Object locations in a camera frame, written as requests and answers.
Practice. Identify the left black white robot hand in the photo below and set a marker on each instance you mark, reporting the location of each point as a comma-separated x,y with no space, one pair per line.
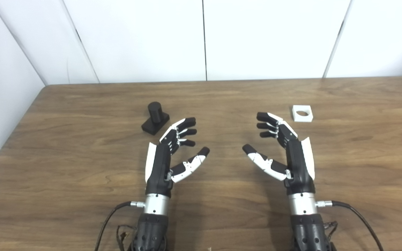
158,167

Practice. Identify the white square piece with hole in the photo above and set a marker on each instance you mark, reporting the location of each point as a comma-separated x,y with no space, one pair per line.
297,118

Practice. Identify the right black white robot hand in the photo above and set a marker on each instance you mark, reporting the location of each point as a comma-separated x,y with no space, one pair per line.
297,167

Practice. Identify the black peg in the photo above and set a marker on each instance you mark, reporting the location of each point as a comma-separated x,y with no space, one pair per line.
155,120

